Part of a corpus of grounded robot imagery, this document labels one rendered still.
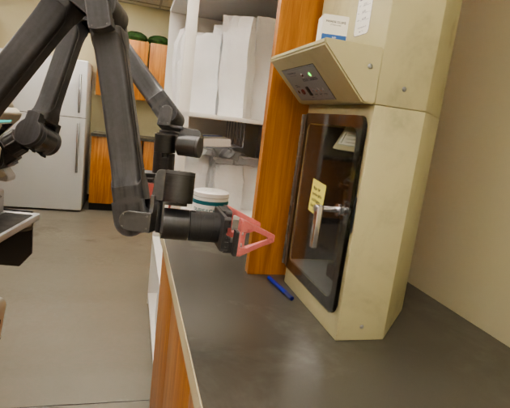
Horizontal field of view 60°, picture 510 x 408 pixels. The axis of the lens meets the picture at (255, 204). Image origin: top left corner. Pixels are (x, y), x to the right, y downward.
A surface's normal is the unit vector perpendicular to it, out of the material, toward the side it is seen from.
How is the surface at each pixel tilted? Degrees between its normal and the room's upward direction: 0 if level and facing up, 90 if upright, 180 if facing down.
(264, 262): 90
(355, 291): 90
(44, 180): 90
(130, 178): 68
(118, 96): 80
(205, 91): 93
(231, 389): 0
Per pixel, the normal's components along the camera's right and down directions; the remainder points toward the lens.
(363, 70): 0.26, 0.21
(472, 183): -0.96, -0.07
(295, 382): 0.12, -0.98
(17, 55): 0.04, 0.06
